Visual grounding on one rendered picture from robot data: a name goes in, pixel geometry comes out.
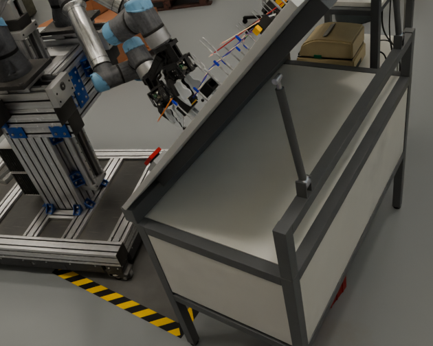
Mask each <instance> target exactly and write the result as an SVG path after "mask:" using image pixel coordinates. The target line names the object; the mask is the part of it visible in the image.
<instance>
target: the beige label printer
mask: <svg viewBox="0 0 433 346"><path fill-rule="evenodd" d="M365 55H366V44H365V43H364V26H363V25H362V24H357V23H343V22H328V23H323V24H321V25H319V26H317V27H316V28H315V29H314V30H313V31H312V33H311V34H310V35H309V37H308V38H307V39H306V41H305V42H304V43H303V44H302V46H301V49H300V51H299V53H298V58H297V60H299V61H306V62H318V63H326V64H332V65H346V66H352V67H358V66H359V65H360V63H361V62H362V60H363V59H364V56H365Z"/></svg>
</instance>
